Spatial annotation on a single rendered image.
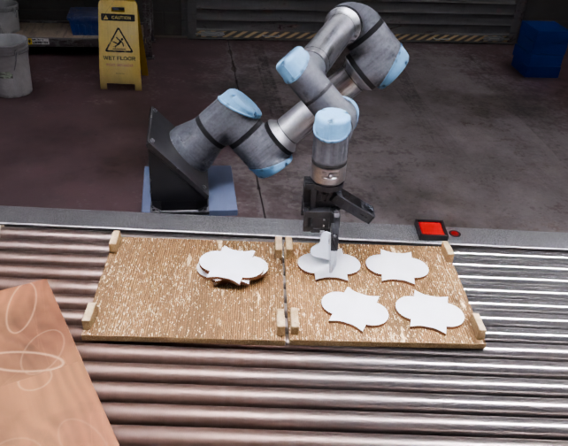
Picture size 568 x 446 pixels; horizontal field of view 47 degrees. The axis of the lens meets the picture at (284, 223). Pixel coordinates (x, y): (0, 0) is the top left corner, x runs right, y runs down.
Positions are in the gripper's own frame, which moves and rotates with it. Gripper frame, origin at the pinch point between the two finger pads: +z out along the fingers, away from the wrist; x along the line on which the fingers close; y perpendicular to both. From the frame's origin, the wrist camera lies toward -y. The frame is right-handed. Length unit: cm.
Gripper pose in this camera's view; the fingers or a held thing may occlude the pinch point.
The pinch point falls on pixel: (330, 254)
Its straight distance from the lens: 153.8
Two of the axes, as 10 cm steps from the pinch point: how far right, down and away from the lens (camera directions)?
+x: 0.4, 5.4, -8.4
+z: -0.4, 8.4, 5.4
